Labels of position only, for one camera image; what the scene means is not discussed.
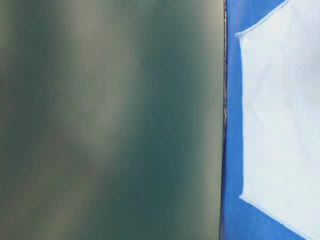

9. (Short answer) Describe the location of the light blue towel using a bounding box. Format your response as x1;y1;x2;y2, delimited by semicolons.
237;0;320;240

